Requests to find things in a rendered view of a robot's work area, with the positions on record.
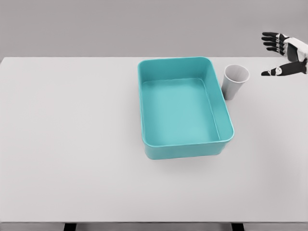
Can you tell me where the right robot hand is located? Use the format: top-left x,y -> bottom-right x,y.
261,31 -> 308,77

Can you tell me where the white paper cup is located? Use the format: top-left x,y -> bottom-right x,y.
221,64 -> 250,101

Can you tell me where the teal rectangular basket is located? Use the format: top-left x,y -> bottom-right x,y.
137,56 -> 235,160

